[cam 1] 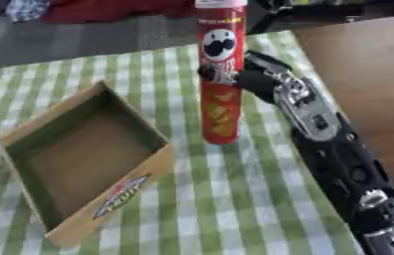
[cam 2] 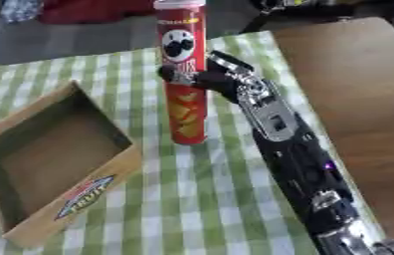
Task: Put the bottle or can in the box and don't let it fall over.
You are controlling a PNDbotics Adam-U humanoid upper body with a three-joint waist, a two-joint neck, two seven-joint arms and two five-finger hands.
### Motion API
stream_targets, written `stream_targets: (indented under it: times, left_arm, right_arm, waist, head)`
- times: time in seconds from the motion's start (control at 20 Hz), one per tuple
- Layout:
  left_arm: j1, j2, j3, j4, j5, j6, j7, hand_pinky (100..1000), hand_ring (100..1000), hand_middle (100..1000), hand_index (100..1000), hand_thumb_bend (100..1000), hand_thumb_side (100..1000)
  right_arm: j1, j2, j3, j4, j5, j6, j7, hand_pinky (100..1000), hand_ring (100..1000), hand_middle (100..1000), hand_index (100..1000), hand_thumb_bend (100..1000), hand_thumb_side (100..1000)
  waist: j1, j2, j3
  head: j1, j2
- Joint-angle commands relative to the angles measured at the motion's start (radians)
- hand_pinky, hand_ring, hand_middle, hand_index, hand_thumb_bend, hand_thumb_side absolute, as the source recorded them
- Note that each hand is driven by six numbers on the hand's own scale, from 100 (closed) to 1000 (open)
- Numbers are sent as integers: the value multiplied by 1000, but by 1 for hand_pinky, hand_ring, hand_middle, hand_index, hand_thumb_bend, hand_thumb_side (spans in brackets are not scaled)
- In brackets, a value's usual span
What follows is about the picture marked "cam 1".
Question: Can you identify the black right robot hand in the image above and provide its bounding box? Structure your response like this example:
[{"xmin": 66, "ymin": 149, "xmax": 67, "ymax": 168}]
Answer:
[{"xmin": 197, "ymin": 49, "xmax": 295, "ymax": 106}]

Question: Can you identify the red snack can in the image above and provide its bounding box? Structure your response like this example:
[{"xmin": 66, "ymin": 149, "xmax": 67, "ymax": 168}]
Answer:
[{"xmin": 193, "ymin": 0, "xmax": 250, "ymax": 145}]

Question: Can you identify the tan cardboard box green inside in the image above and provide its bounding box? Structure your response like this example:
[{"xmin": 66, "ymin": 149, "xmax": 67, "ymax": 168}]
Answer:
[{"xmin": 0, "ymin": 80, "xmax": 178, "ymax": 249}]

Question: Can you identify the black tripod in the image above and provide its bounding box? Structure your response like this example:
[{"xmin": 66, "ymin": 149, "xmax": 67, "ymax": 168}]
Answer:
[{"xmin": 244, "ymin": 0, "xmax": 368, "ymax": 36}]

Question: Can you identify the person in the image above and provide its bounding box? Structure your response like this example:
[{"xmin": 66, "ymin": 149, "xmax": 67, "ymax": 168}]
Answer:
[{"xmin": 0, "ymin": 0, "xmax": 199, "ymax": 25}]

